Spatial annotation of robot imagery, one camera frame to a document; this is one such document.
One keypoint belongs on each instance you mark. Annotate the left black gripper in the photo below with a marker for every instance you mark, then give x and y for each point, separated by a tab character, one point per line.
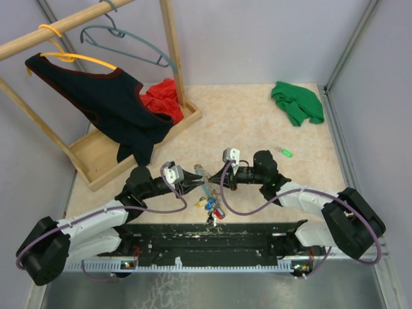
188	183

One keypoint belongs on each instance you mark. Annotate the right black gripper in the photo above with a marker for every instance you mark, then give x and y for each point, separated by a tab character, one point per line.
230	177

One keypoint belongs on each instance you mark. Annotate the bunch of tagged keys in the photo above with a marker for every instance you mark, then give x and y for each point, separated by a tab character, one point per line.
213	208

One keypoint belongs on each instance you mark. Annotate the green tagged key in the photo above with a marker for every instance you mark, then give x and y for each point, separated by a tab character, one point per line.
284	152

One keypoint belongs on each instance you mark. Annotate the large keyring with blue handle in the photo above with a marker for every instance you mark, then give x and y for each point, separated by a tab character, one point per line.
211	190

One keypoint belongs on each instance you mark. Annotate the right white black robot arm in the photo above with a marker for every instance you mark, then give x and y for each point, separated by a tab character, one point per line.
347	221

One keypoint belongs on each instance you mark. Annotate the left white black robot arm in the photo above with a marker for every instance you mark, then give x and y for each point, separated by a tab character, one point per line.
54	244

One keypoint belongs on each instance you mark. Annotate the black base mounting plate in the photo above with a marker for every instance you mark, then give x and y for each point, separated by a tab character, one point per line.
207	245

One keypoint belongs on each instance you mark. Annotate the red crumpled cloth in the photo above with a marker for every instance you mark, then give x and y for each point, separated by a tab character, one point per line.
162	98

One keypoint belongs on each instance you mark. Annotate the green crumpled cloth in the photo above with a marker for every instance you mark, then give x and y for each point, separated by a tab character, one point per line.
298	103

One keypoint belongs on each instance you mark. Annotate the dark navy tank top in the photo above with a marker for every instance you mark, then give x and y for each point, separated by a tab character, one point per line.
112	103

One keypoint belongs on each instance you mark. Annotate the grey-blue plastic hanger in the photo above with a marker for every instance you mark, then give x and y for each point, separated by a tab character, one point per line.
135	37

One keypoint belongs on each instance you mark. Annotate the yellow plastic hanger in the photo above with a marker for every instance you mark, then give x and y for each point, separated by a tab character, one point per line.
67	57

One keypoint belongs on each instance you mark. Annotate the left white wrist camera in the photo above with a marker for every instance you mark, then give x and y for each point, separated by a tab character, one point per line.
172	173

